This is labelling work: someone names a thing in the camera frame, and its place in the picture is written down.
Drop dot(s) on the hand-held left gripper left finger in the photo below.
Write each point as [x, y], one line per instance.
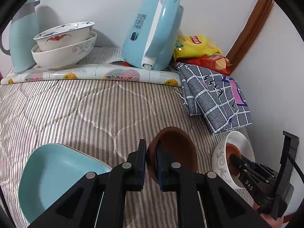
[136, 166]

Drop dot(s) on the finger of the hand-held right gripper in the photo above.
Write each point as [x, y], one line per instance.
[249, 163]
[236, 162]

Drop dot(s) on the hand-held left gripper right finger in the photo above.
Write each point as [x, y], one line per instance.
[159, 166]

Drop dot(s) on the small brown bowl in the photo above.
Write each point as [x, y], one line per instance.
[234, 149]
[175, 144]

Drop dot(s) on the white patterned bowl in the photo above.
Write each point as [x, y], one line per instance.
[219, 156]

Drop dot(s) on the blue square plate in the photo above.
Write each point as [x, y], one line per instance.
[54, 171]

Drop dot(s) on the person's right hand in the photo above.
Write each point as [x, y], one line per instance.
[273, 224]

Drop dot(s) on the grey checkered cloth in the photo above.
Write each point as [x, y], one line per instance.
[213, 99]

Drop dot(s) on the fruit print table mat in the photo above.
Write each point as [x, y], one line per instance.
[95, 74]

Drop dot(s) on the red chips bag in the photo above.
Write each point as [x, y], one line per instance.
[213, 63]

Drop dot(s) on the yellow chips bag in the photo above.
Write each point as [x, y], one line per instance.
[197, 46]

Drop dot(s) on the large white ceramic bowl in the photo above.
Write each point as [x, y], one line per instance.
[61, 57]

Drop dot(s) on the light blue electric kettle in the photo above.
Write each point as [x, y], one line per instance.
[142, 33]

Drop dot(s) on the floral rimmed ceramic bowl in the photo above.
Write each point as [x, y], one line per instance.
[61, 36]

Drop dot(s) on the light blue thermos jug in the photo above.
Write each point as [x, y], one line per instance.
[21, 40]

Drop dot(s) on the brown wooden door frame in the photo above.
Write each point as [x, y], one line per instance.
[251, 28]

